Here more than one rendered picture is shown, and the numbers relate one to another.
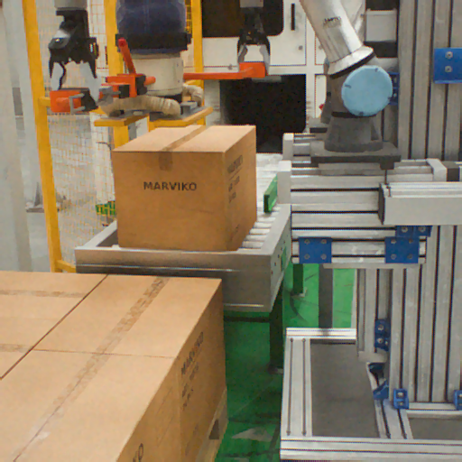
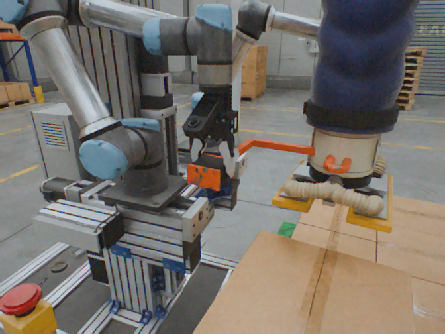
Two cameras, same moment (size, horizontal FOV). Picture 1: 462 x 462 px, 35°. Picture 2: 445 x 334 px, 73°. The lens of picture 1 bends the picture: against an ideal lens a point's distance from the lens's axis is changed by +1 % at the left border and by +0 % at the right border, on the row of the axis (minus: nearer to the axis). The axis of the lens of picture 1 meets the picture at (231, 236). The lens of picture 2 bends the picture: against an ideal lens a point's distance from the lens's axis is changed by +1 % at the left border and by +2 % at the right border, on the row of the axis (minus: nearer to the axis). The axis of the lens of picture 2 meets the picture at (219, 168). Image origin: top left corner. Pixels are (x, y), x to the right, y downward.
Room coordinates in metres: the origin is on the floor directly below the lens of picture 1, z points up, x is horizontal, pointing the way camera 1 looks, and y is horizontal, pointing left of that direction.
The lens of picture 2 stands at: (3.23, 0.09, 1.49)
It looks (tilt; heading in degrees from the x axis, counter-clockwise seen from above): 23 degrees down; 195
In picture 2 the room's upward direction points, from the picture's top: straight up
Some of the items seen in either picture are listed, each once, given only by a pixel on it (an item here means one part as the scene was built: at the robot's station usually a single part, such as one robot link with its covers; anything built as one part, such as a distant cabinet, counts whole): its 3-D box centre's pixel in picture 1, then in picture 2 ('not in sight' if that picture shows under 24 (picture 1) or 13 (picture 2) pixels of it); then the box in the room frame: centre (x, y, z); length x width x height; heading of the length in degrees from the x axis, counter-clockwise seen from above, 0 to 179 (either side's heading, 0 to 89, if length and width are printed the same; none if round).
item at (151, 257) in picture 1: (170, 258); not in sight; (2.44, 0.21, 0.58); 0.70 x 0.03 x 0.06; 79
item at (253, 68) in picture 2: not in sight; (244, 64); (-5.32, -1.49, 0.87); 1.21 x 1.02 x 1.74; 174
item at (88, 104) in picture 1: (102, 97); not in sight; (1.82, 0.30, 1.20); 0.31 x 0.03 x 0.05; 167
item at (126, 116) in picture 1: (127, 111); (373, 190); (2.39, 0.32, 1.10); 0.34 x 0.10 x 0.05; 167
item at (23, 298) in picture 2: not in sight; (22, 301); (2.91, -0.39, 1.02); 0.07 x 0.07 x 0.04
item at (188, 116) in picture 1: (185, 111); (304, 177); (2.35, 0.13, 1.10); 0.34 x 0.10 x 0.05; 167
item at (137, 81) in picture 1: (126, 85); not in sight; (2.12, 0.28, 1.20); 0.10 x 0.08 x 0.06; 77
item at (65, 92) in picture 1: (72, 99); not in sight; (1.78, 0.37, 1.20); 0.08 x 0.07 x 0.05; 167
